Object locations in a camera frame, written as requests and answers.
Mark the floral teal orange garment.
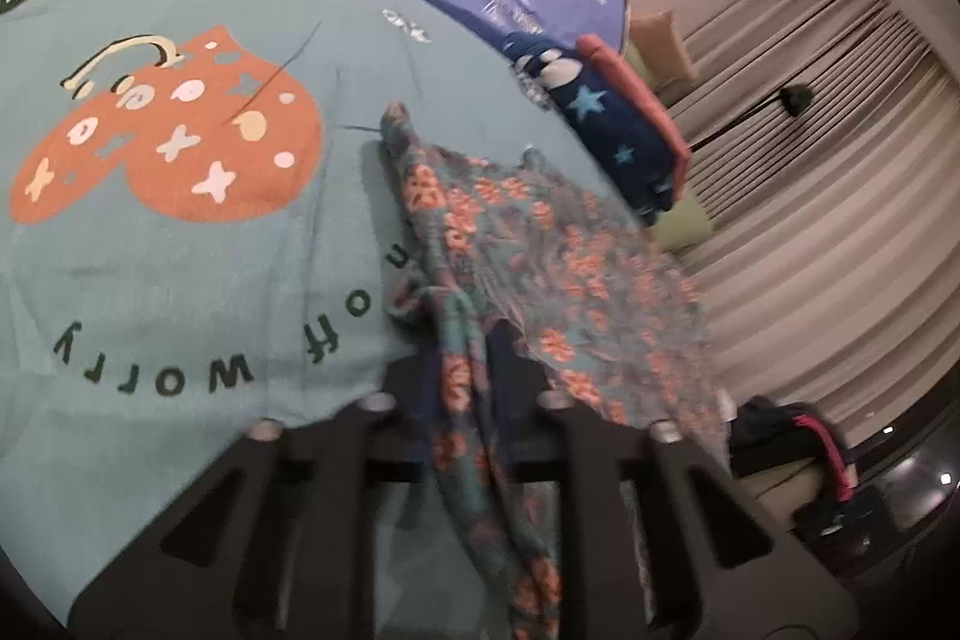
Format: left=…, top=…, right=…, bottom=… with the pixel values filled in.
left=381, top=103, right=727, bottom=638

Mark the striped grey curtain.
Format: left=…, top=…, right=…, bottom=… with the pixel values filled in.
left=659, top=0, right=958, bottom=443

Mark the folded pink garment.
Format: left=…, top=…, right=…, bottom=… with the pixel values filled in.
left=576, top=34, right=692, bottom=202

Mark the navy star fleece garment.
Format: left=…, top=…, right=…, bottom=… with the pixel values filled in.
left=501, top=31, right=680, bottom=228

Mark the green pillow right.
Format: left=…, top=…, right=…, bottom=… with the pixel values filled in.
left=623, top=42, right=715, bottom=252

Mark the black floor lamp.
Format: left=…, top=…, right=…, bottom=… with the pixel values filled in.
left=692, top=83, right=815, bottom=152

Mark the teal printed bed cover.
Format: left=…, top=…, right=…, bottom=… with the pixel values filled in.
left=2, top=0, right=658, bottom=638

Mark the tan pillow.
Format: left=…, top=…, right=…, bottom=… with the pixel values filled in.
left=628, top=10, right=698, bottom=83

